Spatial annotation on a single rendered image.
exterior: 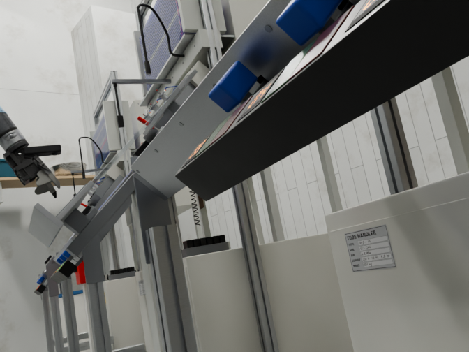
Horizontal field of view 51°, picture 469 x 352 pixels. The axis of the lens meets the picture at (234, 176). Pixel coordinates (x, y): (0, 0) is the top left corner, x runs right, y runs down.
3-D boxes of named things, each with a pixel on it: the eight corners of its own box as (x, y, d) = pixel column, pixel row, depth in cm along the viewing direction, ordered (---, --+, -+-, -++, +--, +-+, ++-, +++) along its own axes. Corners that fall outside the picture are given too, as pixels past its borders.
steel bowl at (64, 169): (80, 183, 616) (79, 171, 619) (93, 174, 584) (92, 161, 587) (46, 184, 589) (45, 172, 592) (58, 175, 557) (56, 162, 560)
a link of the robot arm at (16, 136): (19, 133, 163) (19, 126, 156) (27, 144, 163) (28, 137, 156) (-2, 145, 160) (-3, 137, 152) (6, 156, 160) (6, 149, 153)
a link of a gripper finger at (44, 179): (46, 196, 151) (31, 181, 156) (63, 186, 154) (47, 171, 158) (43, 190, 149) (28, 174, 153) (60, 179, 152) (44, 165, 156)
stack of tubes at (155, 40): (183, 35, 173) (171, -32, 178) (147, 92, 219) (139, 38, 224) (216, 37, 179) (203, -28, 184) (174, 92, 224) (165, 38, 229)
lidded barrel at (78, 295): (120, 346, 503) (112, 284, 514) (70, 358, 470) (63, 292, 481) (100, 345, 542) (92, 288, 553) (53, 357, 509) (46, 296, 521)
